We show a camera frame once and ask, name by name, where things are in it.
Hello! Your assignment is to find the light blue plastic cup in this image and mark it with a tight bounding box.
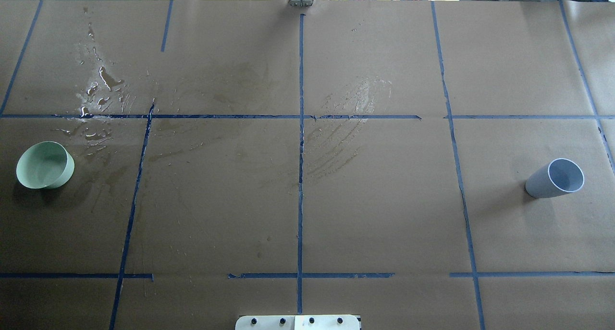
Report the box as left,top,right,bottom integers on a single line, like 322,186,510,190
524,159,586,199

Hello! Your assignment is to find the light green bowl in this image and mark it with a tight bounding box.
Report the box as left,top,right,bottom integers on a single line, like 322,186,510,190
16,141,75,189

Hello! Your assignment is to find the white pedestal column base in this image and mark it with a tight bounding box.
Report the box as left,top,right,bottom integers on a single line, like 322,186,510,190
235,314,362,330

